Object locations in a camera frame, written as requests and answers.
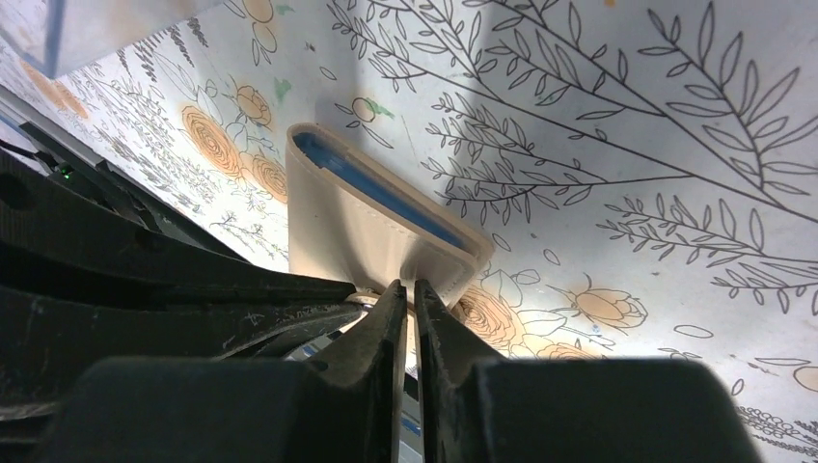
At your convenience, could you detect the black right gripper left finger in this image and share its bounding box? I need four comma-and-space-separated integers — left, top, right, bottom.
38, 281, 407, 462

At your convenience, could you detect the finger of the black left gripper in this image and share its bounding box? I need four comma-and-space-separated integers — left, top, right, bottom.
1, 290, 362, 406
1, 154, 354, 307

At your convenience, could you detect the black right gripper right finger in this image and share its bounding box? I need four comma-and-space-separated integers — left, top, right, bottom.
414, 280, 760, 462

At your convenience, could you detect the beige card holder wallet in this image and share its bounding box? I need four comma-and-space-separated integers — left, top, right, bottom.
285, 123, 495, 307

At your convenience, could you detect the floral tablecloth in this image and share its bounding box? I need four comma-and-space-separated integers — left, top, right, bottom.
1, 1, 817, 462

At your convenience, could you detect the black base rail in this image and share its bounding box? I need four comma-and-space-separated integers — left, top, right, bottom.
1, 88, 243, 260

